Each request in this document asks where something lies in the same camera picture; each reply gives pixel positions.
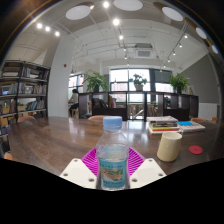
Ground person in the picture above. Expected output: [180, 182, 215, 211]
[68, 88, 80, 118]

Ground tall dark bookshelf unit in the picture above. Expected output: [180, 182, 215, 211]
[0, 59, 52, 128]

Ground ceiling spotlights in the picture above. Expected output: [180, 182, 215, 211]
[35, 1, 189, 64]

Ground ceiling air conditioner unit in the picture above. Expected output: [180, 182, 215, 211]
[134, 48, 154, 59]

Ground green plant in dark pot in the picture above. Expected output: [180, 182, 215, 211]
[168, 73, 191, 94]

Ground white wall radiator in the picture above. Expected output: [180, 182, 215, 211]
[198, 102, 219, 121]

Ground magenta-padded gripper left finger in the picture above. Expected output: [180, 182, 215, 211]
[59, 147, 99, 190]

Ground cream ceramic cup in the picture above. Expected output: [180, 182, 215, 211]
[156, 131, 183, 163]

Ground low dark shelf unit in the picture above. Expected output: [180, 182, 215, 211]
[78, 90, 200, 122]

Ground clear water bottle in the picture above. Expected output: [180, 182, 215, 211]
[95, 115, 130, 191]

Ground round white ceiling panels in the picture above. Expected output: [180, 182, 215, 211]
[65, 0, 219, 55]

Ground flat book with blue patch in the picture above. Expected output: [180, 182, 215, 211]
[177, 120, 206, 133]

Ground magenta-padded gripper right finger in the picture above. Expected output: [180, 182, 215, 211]
[127, 147, 167, 190]

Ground small plant in white pot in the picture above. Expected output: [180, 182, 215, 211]
[129, 73, 148, 92]

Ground bushy green potted plant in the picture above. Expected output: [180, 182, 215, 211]
[83, 69, 110, 93]

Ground stack of books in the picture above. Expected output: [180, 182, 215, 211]
[145, 115, 184, 135]

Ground flat round red coaster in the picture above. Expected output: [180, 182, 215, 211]
[188, 144, 204, 155]

